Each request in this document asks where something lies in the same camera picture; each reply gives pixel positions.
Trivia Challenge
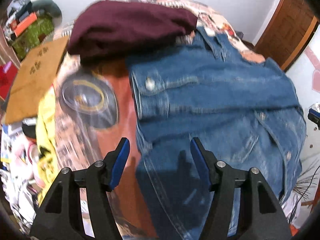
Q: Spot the blue denim jacket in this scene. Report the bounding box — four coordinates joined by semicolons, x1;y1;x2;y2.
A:
126;27;306;239

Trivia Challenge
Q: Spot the brown wooden door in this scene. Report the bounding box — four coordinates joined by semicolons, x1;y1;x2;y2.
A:
254;0;319;71

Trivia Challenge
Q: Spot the wooden lap desk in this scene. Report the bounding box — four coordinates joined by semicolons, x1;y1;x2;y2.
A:
4;36;69;125

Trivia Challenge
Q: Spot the green patterned box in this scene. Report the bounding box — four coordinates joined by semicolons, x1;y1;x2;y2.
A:
12;16;54;61

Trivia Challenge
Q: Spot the maroon folded garment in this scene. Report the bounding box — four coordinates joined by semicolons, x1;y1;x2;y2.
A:
67;1;197;61

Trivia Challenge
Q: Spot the orange box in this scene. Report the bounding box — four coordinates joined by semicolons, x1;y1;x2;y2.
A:
14;12;37;37

